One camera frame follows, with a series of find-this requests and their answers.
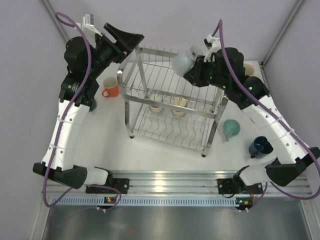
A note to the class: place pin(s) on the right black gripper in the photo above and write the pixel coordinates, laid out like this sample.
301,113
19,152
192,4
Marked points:
194,75

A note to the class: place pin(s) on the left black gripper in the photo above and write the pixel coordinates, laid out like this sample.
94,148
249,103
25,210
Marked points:
127,40

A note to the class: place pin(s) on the light blue mug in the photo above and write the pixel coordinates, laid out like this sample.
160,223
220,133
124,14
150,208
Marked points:
184,61

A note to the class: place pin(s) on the small cream steel tumbler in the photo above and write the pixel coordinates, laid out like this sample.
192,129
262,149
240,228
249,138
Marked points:
181,102

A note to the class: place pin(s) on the cream floral mug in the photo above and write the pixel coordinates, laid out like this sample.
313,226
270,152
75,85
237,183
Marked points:
249,69

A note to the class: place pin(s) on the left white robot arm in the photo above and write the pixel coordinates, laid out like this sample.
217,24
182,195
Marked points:
85,63

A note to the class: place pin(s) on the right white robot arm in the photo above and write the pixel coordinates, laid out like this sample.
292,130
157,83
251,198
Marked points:
225,69

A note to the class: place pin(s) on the stainless steel dish rack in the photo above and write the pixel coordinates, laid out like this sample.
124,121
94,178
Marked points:
160,105

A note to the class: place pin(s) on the orange mug white interior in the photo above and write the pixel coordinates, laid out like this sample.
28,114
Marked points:
110,88

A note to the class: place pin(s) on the mint green mug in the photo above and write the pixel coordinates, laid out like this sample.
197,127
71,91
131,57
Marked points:
231,128

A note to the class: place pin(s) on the dark teal mug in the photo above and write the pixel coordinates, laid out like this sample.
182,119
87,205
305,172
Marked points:
93,106

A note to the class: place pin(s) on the navy blue mug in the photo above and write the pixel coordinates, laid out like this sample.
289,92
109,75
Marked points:
260,147

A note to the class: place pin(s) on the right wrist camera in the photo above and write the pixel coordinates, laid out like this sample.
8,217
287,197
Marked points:
213,45

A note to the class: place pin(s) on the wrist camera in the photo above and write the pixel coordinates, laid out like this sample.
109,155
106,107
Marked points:
213,45
87,26

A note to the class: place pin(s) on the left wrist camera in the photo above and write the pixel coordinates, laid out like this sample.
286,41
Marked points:
87,26

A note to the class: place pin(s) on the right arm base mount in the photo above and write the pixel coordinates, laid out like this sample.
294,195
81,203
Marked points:
234,186

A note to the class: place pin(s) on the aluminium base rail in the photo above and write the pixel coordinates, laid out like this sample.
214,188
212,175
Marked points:
187,183

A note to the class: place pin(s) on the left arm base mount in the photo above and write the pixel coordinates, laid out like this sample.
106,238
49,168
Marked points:
121,184

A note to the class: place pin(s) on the white slotted cable duct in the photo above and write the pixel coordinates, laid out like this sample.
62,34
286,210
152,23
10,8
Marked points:
153,201

